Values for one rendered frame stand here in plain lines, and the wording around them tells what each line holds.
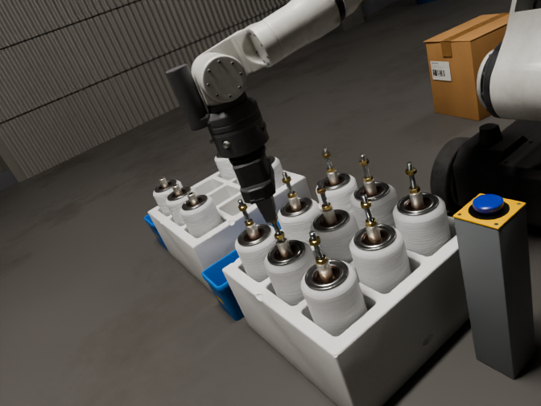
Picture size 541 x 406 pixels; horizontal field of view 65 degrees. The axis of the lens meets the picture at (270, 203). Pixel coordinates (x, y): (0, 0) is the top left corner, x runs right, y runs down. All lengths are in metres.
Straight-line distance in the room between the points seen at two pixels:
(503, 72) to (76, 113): 3.35
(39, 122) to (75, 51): 0.61
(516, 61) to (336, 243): 0.44
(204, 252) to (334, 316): 0.52
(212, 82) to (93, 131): 3.24
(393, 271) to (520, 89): 0.37
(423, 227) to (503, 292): 0.18
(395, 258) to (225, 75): 0.41
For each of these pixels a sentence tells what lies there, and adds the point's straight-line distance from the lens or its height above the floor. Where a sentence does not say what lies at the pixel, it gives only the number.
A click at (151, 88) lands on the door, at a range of 3.94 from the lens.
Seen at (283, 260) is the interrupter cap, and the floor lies 0.25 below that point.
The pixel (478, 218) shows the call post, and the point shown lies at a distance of 0.68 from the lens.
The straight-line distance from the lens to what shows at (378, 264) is 0.76.
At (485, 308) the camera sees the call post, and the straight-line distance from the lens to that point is 0.78.
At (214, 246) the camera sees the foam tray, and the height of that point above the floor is 0.15.
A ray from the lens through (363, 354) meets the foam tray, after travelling 0.74.
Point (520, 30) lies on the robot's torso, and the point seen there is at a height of 0.49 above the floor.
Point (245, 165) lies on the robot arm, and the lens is 0.68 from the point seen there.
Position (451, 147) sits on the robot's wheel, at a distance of 1.17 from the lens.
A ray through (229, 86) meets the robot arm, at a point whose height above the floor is 0.59.
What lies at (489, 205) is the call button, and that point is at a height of 0.33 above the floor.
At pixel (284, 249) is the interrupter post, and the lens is 0.80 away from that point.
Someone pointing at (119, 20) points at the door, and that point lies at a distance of 3.92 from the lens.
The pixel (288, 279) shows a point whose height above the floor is 0.23.
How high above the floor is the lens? 0.70
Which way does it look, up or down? 26 degrees down
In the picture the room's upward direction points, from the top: 21 degrees counter-clockwise
